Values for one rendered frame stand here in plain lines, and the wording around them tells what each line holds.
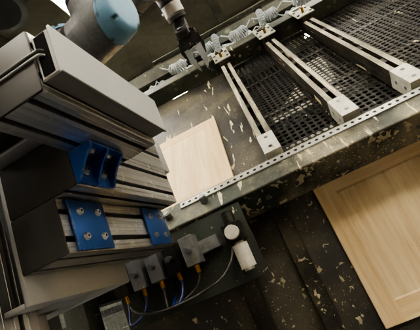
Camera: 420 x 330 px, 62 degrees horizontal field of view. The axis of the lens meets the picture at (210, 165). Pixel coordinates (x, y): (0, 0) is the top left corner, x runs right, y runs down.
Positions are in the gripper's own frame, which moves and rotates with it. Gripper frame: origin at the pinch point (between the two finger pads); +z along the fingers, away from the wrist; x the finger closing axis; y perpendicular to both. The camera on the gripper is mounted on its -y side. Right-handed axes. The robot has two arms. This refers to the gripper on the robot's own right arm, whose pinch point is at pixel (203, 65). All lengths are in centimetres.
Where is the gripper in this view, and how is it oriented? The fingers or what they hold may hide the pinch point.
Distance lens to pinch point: 132.8
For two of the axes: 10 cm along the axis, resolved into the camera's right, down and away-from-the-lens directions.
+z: 5.0, 8.5, 1.6
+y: 1.2, -2.5, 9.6
